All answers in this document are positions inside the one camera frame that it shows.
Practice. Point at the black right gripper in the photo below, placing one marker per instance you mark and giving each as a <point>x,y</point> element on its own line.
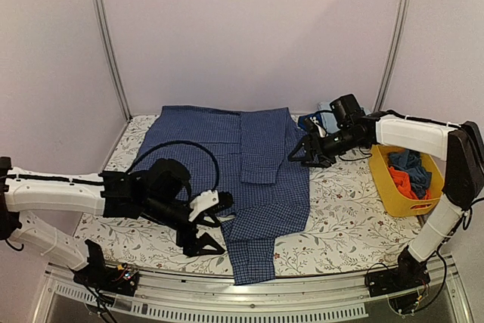
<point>322,154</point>

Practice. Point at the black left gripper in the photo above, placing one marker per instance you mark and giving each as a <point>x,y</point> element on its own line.
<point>193,247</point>

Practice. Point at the blue checkered button shirt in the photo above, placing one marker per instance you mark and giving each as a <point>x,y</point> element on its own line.
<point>271,194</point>

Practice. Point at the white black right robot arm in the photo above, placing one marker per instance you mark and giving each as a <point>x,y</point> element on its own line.
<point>457,150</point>

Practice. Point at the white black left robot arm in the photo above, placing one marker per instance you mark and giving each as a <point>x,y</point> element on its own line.
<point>161,194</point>

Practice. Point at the folded royal blue garment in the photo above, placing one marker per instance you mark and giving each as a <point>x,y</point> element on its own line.
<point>301,118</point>

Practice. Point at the folded light blue t-shirt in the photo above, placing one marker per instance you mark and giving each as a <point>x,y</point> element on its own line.
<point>327,118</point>

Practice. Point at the orange garment in basket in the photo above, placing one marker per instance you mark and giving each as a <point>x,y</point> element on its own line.
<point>403,184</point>

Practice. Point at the grey blue garment in basket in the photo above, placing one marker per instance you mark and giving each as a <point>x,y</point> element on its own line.
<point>410,162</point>

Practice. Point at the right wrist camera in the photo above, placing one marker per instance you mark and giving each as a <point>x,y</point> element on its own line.
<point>312,126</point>

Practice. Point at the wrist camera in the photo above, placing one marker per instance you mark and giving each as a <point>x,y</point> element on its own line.
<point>312,126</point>
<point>209,203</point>

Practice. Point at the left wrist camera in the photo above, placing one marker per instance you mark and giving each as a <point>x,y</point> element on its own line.
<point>209,203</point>

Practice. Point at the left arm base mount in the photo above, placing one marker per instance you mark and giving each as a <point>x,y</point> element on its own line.
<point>121,279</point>

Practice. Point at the right aluminium frame post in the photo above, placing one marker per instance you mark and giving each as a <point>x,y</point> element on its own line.
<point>391,58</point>

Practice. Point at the aluminium frame post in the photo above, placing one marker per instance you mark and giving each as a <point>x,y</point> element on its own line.
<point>391,58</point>
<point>107,43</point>

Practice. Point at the aluminium front rail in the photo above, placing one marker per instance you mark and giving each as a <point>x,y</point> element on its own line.
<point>180,297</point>

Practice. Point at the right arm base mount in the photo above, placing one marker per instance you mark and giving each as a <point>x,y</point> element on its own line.
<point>397,281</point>

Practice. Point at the left aluminium frame post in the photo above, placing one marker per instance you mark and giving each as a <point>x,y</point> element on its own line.
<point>107,43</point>

